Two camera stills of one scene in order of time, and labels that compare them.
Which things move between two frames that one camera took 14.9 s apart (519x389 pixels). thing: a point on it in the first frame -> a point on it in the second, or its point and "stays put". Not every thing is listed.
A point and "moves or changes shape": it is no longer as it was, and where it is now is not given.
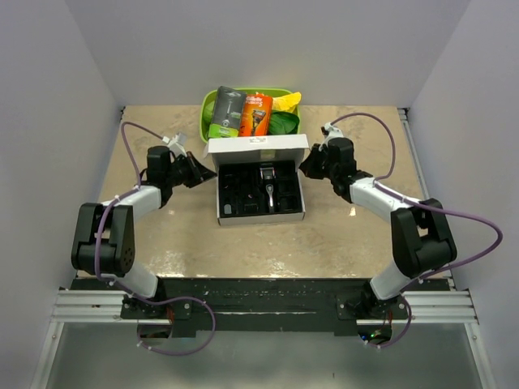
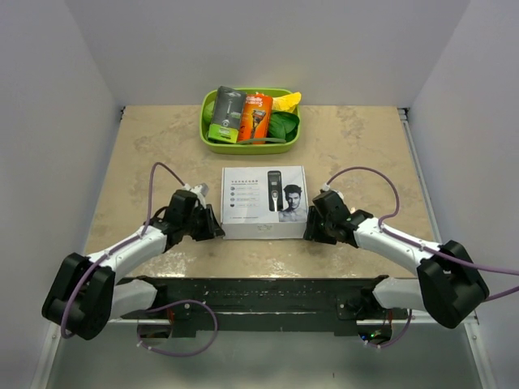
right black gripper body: (331, 169) -> (328, 236)
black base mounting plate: (265, 307) stays put
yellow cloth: (287, 102) stays put
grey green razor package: (228, 113) stays put
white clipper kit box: (259, 177) moves or changes shape
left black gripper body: (176, 173) -> (195, 225)
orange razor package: (256, 115) stays put
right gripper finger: (315, 165) -> (314, 225)
